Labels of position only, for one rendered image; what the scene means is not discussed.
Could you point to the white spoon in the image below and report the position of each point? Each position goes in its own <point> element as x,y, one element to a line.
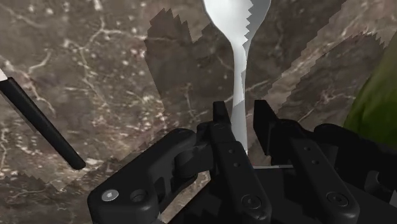
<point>238,77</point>

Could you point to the green round fruit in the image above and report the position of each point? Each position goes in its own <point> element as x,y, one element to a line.
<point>377,102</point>

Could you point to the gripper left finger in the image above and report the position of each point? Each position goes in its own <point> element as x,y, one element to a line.
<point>229,173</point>

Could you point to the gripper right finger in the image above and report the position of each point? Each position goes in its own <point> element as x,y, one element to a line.
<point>316,167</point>

